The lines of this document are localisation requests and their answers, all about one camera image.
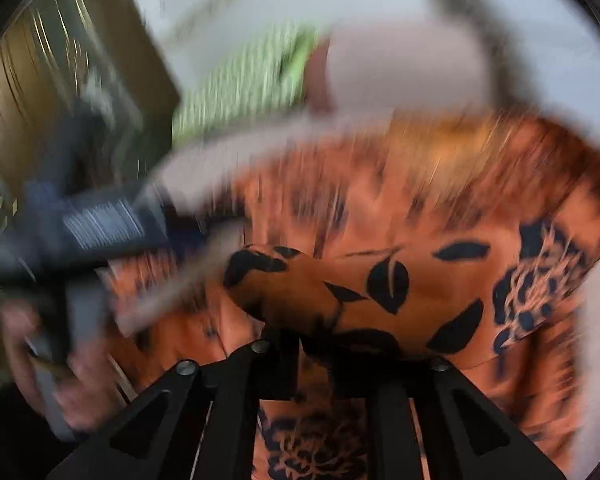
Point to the dark wooden cabinet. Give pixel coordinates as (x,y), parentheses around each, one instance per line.
(57,54)

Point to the person's left hand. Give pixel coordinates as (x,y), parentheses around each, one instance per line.
(87,399)

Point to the green white patterned pillow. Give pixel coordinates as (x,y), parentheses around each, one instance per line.
(263,77)

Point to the pink bolster pillow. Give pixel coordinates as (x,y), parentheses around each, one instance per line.
(425,66)

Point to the orange black floral garment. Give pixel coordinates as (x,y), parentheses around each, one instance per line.
(405,259)

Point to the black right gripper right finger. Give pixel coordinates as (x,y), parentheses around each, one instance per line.
(424,418)

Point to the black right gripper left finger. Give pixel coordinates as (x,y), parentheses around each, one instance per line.
(195,421)

